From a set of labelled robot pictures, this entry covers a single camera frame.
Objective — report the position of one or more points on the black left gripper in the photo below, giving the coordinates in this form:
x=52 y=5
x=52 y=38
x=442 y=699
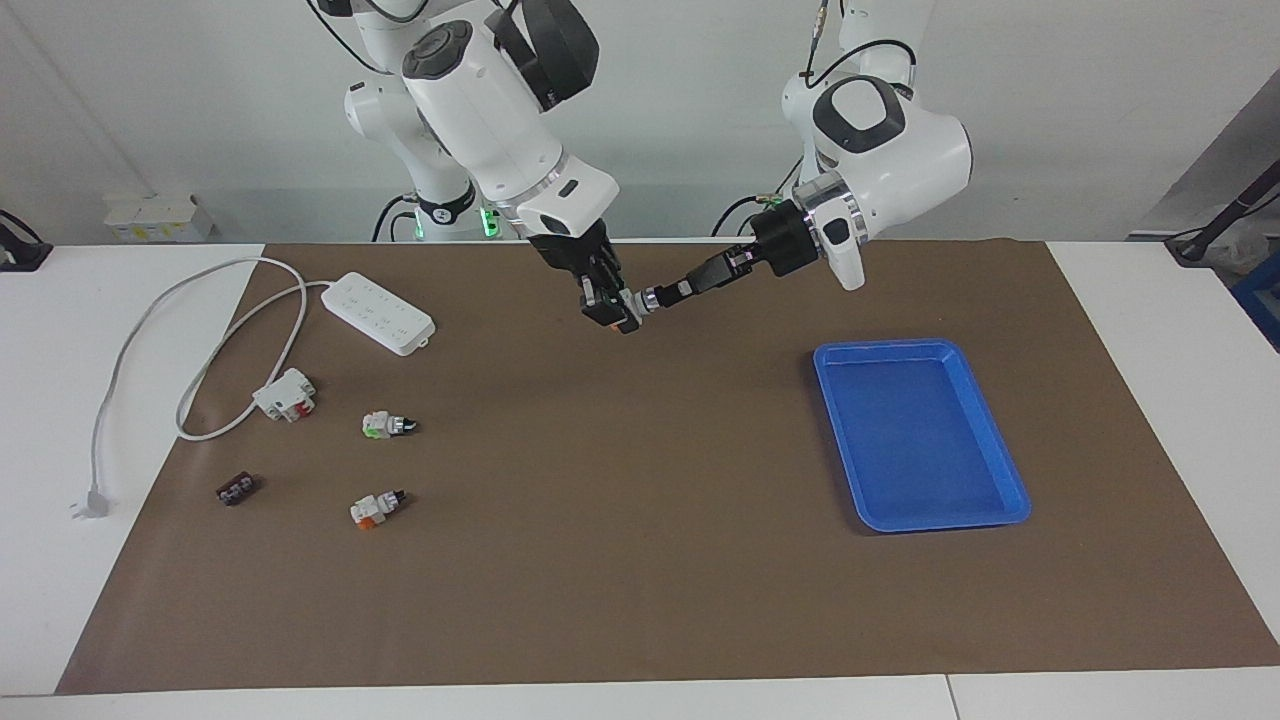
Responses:
x=788 y=242

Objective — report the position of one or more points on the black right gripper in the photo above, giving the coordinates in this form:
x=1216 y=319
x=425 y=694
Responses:
x=578 y=255

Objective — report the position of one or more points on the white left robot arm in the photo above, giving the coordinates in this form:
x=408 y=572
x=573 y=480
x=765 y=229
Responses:
x=890 y=160

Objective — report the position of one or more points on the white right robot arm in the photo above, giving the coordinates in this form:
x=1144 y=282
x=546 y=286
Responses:
x=480 y=110

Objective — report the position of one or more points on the brown paper mat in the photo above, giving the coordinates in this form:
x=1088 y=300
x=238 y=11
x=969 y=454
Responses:
x=640 y=500

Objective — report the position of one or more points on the white power strip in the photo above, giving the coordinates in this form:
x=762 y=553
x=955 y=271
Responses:
x=380 y=315

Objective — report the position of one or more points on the blue plastic tray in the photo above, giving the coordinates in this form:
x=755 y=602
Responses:
x=920 y=440

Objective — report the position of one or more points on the white circuit breaker red lever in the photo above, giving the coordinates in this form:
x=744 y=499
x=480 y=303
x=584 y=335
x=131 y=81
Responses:
x=283 y=395

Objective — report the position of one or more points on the small dark brown terminal block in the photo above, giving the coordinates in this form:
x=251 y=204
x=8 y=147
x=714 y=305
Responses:
x=237 y=490

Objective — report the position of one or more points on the white cardboard box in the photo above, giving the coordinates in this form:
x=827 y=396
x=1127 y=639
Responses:
x=150 y=215

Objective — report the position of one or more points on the black stand leg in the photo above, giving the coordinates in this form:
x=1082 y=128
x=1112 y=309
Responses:
x=1235 y=210

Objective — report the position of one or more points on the blue crate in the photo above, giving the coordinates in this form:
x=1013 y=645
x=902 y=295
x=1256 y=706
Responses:
x=1262 y=310

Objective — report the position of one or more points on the switch with green base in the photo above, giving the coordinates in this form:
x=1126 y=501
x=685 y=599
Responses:
x=380 y=426

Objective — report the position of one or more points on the black clamp mount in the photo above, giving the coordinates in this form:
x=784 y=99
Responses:
x=20 y=255

